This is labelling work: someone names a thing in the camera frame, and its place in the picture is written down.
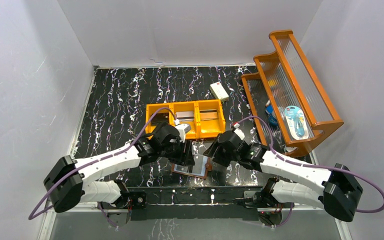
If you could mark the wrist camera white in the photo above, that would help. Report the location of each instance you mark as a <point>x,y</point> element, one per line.
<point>238,131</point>
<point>183,129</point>

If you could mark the orange bin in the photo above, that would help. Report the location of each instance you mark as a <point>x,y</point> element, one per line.
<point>210,129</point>
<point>193,134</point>
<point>159,108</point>

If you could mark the orange wooden shelf rack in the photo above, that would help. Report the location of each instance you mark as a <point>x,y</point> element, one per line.
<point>286,79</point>

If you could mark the silver card in middle bin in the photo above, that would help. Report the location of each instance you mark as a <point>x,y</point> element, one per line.
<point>185,116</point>

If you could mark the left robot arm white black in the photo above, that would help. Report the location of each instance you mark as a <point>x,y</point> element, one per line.
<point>73,181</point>

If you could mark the right orange bin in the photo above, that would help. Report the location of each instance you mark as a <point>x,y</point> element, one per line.
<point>210,129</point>

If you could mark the black credit card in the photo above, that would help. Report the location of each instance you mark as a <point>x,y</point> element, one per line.
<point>160,118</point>

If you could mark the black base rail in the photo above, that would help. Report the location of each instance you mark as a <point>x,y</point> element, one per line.
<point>219,211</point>

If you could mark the brown leather card holder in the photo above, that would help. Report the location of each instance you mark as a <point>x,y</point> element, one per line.
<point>200,170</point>

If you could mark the middle orange bin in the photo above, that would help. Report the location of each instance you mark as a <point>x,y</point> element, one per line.
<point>193,134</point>

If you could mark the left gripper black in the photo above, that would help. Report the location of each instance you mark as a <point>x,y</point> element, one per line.
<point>185,154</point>

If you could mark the aluminium frame rail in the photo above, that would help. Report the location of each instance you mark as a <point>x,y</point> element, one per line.
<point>281,192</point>

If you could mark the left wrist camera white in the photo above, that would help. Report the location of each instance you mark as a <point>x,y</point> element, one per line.
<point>183,129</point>

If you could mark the blue packaged item on shelf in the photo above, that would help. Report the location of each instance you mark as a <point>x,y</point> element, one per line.
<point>296,122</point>

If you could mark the card in right bin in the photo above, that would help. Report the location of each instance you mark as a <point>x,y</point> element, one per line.
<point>208,114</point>

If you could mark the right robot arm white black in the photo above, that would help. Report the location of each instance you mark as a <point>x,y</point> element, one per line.
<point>314,177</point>

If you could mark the white small box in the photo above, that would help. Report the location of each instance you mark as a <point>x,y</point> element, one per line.
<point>219,92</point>

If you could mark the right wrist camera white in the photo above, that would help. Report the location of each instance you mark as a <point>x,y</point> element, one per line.
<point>238,131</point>

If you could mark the left orange bin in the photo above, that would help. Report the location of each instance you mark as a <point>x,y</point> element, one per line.
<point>159,108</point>

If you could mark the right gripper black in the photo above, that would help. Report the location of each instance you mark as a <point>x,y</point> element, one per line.
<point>218,158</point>

